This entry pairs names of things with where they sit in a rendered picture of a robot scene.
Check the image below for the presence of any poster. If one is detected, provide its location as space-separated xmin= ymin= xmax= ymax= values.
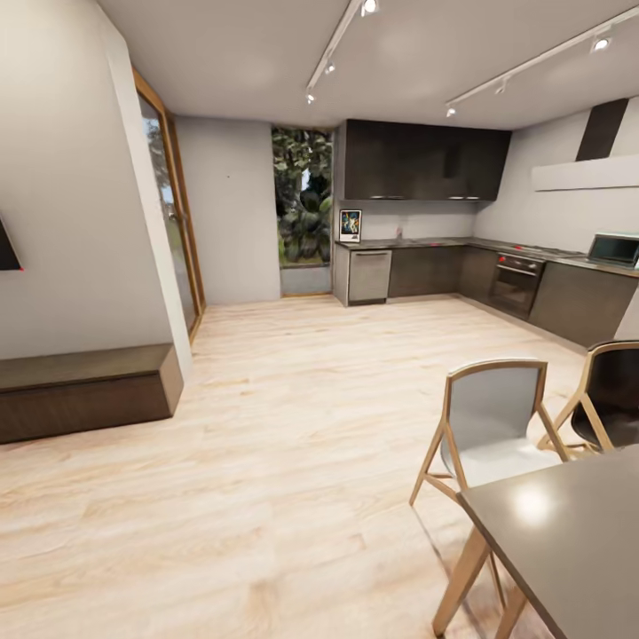
xmin=339 ymin=209 xmax=362 ymax=243

